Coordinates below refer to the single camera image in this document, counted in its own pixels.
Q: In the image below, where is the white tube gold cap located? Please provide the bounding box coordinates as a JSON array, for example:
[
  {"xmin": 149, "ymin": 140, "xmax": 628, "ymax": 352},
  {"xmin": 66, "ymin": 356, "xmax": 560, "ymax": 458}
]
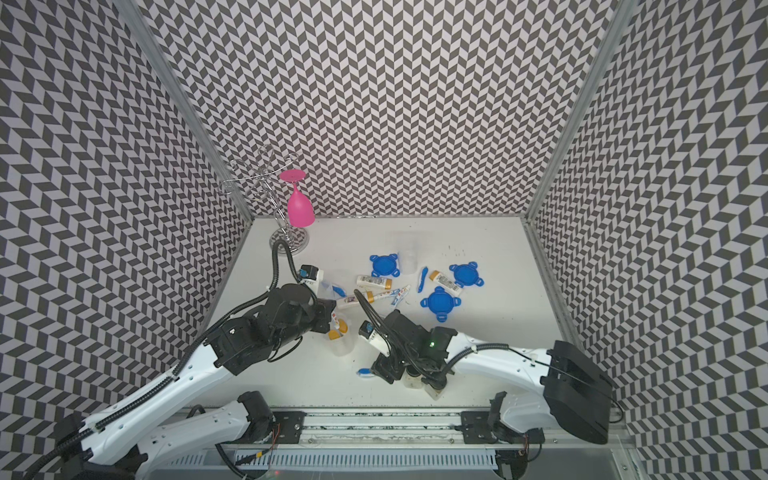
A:
[
  {"xmin": 336, "ymin": 290, "xmax": 376, "ymax": 309},
  {"xmin": 356, "ymin": 275, "xmax": 392, "ymax": 291},
  {"xmin": 327, "ymin": 319, "xmax": 348, "ymax": 341}
]

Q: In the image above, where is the blue lid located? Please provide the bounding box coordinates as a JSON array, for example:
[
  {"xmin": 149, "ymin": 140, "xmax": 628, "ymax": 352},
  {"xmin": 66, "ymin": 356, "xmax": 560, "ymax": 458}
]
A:
[
  {"xmin": 420, "ymin": 286, "xmax": 461, "ymax": 323},
  {"xmin": 449, "ymin": 261, "xmax": 485, "ymax": 288},
  {"xmin": 369, "ymin": 253, "xmax": 400, "ymax": 277}
]

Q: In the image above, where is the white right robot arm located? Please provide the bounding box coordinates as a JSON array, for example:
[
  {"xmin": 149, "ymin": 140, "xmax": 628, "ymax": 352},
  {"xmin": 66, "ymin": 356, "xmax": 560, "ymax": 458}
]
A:
[{"xmin": 358, "ymin": 310, "xmax": 615, "ymax": 445}]

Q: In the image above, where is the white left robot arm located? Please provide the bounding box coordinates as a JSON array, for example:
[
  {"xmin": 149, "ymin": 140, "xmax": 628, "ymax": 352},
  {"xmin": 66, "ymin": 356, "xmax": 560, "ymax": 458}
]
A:
[{"xmin": 24, "ymin": 284, "xmax": 336, "ymax": 479}]

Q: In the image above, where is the clear container lying open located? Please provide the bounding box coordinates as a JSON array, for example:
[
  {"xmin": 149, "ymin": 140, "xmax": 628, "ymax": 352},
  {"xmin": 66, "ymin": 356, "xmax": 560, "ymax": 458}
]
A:
[{"xmin": 317, "ymin": 279, "xmax": 342, "ymax": 303}]

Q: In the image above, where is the black cap jar left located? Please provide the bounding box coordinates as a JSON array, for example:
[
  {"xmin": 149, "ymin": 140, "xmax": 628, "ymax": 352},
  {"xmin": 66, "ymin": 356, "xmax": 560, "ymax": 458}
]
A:
[{"xmin": 401, "ymin": 370, "xmax": 423, "ymax": 389}]

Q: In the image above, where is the black cap jar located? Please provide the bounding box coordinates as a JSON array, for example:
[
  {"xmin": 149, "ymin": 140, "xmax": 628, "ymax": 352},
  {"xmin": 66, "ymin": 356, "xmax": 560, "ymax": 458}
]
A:
[
  {"xmin": 423, "ymin": 384, "xmax": 444, "ymax": 401},
  {"xmin": 401, "ymin": 370, "xmax": 423, "ymax": 389}
]

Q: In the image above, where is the black cap jar right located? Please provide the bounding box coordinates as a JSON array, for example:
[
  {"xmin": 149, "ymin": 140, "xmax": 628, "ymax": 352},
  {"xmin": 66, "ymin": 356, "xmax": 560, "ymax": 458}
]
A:
[{"xmin": 423, "ymin": 384, "xmax": 444, "ymax": 401}]

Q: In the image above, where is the white tube gold cap back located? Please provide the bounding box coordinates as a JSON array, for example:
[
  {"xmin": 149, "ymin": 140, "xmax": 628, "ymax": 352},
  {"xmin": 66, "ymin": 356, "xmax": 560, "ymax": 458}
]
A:
[{"xmin": 356, "ymin": 275, "xmax": 392, "ymax": 291}]

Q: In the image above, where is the white tube near right lid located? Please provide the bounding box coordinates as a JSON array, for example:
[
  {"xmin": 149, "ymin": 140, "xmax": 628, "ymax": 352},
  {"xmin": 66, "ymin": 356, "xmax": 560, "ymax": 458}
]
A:
[{"xmin": 428, "ymin": 270, "xmax": 462, "ymax": 297}]

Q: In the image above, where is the blue toothbrush case back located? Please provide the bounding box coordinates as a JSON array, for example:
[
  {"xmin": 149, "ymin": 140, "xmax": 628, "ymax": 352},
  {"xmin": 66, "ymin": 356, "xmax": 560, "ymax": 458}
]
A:
[{"xmin": 417, "ymin": 266, "xmax": 429, "ymax": 293}]

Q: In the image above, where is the pink plastic wine glass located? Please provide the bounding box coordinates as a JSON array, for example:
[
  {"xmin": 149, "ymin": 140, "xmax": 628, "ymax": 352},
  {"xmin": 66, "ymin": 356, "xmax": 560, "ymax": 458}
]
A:
[{"xmin": 279, "ymin": 169, "xmax": 316, "ymax": 228}]

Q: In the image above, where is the tall clear container back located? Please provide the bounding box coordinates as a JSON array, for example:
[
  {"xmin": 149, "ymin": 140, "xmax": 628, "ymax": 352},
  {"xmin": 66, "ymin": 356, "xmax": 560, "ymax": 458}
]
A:
[{"xmin": 395, "ymin": 231, "xmax": 420, "ymax": 275}]

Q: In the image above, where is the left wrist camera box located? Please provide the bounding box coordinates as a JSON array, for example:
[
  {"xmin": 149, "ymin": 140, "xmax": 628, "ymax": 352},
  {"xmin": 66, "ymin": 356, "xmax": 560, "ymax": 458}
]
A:
[{"xmin": 298, "ymin": 264, "xmax": 324, "ymax": 295}]

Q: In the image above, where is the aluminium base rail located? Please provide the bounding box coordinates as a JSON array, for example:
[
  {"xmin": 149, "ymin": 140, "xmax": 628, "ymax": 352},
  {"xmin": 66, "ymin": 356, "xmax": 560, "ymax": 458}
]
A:
[{"xmin": 160, "ymin": 408, "xmax": 645, "ymax": 479}]

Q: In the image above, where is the aluminium left corner post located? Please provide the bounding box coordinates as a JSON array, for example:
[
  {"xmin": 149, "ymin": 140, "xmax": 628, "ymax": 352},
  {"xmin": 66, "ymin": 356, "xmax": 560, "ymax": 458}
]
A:
[{"xmin": 113, "ymin": 0, "xmax": 256, "ymax": 223}]

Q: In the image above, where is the aluminium corner post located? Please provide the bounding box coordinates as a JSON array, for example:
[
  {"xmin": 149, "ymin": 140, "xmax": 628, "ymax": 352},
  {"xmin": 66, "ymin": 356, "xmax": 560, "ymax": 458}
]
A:
[
  {"xmin": 113, "ymin": 0, "xmax": 256, "ymax": 223},
  {"xmin": 524, "ymin": 0, "xmax": 638, "ymax": 223}
]

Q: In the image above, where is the aluminium right corner post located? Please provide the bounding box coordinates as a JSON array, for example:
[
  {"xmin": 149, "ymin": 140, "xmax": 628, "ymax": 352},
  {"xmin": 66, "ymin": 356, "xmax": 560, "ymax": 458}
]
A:
[{"xmin": 524, "ymin": 0, "xmax": 638, "ymax": 223}]

